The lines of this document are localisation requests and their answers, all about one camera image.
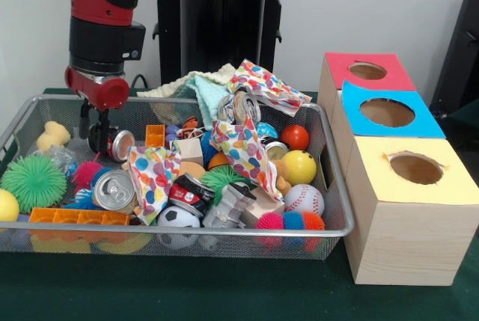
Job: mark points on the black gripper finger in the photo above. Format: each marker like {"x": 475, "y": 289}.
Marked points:
{"x": 84, "y": 119}
{"x": 103, "y": 128}

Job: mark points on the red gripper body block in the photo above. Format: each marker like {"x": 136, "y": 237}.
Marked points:
{"x": 97, "y": 89}

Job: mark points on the crushed red black can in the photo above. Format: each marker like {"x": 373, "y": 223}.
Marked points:
{"x": 120, "y": 144}

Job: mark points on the cream muslin cloth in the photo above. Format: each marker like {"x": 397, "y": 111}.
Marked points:
{"x": 168, "y": 89}

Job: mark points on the mint green cloth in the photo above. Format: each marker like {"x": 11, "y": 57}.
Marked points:
{"x": 209, "y": 100}

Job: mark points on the large polka dot cloth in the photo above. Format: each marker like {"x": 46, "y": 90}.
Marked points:
{"x": 266, "y": 85}

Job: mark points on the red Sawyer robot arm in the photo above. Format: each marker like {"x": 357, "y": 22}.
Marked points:
{"x": 105, "y": 7}

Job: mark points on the shallow clear bin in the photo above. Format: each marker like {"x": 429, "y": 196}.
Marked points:
{"x": 224, "y": 251}

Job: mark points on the wooden box with three holes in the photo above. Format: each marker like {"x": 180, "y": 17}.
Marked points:
{"x": 404, "y": 231}

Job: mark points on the yellow rubber duck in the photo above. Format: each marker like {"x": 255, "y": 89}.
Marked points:
{"x": 52, "y": 135}

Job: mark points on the crushed silver can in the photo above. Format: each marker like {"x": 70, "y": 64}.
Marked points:
{"x": 114, "y": 188}

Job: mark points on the small polka dot cloth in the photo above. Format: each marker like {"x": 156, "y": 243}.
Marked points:
{"x": 153, "y": 179}

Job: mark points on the large green spiky ball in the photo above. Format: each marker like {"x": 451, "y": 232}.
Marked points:
{"x": 34, "y": 183}

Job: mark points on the black and white soccer ball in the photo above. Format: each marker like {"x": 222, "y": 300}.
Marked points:
{"x": 178, "y": 220}

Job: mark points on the red ball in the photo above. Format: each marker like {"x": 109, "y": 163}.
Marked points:
{"x": 295, "y": 137}

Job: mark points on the yellow smiley ball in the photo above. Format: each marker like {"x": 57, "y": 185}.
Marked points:
{"x": 299, "y": 167}

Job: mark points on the white baseball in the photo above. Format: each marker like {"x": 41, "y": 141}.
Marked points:
{"x": 304, "y": 200}

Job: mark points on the black flat panel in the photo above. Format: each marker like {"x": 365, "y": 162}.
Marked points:
{"x": 460, "y": 52}

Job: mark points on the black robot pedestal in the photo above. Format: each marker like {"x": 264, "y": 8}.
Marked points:
{"x": 217, "y": 44}

